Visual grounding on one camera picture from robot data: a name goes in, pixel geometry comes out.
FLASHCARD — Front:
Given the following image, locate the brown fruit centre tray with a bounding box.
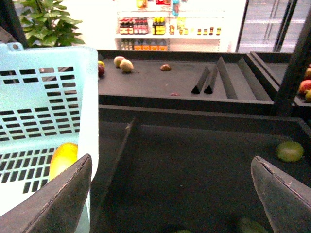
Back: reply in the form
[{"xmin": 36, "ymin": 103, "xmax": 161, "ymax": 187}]
[{"xmin": 160, "ymin": 64, "xmax": 172, "ymax": 71}]

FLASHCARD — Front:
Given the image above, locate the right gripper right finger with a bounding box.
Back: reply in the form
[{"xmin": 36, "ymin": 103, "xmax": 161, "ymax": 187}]
[{"xmin": 251, "ymin": 156, "xmax": 311, "ymax": 233}]

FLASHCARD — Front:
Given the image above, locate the brown kiwi front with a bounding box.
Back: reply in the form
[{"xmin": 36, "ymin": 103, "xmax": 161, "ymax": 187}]
[{"xmin": 119, "ymin": 59, "xmax": 134, "ymax": 72}]

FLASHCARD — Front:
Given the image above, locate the white shelf with bottles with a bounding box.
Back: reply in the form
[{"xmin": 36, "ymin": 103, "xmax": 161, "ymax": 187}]
[{"xmin": 116, "ymin": 0, "xmax": 226, "ymax": 52}]

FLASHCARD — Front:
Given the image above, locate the yellow mango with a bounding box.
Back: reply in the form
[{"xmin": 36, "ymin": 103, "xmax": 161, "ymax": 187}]
[{"xmin": 49, "ymin": 142, "xmax": 78, "ymax": 181}]

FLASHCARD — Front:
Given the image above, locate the brown kiwi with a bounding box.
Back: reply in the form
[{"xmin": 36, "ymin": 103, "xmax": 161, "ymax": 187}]
[
  {"xmin": 114, "ymin": 56, "xmax": 125, "ymax": 68},
  {"xmin": 119, "ymin": 59, "xmax": 134, "ymax": 72}
]

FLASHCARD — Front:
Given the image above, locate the black fruit display tray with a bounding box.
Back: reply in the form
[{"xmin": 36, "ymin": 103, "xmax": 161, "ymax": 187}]
[{"xmin": 91, "ymin": 105, "xmax": 311, "ymax": 233}]

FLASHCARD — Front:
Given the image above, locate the green lime on tray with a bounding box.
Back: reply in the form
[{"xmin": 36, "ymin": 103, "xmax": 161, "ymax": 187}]
[{"xmin": 276, "ymin": 141, "xmax": 304, "ymax": 163}]

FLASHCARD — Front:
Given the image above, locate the brown kiwi back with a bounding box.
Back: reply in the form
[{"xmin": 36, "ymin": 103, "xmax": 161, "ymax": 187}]
[{"xmin": 114, "ymin": 56, "xmax": 125, "ymax": 68}]

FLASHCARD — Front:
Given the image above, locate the red mango far right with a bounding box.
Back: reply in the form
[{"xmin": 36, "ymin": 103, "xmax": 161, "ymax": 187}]
[{"xmin": 298, "ymin": 80, "xmax": 311, "ymax": 95}]

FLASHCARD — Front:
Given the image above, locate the black triangular divider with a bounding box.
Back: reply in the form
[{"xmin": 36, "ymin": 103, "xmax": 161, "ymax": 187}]
[
  {"xmin": 191, "ymin": 66, "xmax": 210, "ymax": 95},
  {"xmin": 204, "ymin": 67, "xmax": 218, "ymax": 94}
]

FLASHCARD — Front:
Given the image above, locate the green potted plant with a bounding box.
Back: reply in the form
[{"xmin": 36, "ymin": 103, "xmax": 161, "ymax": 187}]
[{"xmin": 14, "ymin": 0, "xmax": 85, "ymax": 48}]

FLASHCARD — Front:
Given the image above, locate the upper black display tray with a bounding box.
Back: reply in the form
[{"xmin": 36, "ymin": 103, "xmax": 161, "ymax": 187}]
[{"xmin": 98, "ymin": 50, "xmax": 278, "ymax": 115}]

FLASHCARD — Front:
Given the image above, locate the black triangular divider left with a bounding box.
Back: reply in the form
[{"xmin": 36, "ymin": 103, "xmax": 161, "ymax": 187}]
[{"xmin": 191, "ymin": 66, "xmax": 210, "ymax": 95}]

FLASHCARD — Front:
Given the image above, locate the black triangular divider right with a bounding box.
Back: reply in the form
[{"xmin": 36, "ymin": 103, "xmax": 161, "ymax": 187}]
[{"xmin": 204, "ymin": 67, "xmax": 218, "ymax": 94}]

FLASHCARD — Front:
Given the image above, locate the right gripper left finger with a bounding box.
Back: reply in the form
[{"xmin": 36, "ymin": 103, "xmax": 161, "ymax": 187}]
[{"xmin": 0, "ymin": 154, "xmax": 92, "ymax": 233}]

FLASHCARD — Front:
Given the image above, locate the light blue plastic basket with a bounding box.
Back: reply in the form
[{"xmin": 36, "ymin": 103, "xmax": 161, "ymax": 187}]
[{"xmin": 0, "ymin": 42, "xmax": 100, "ymax": 233}]

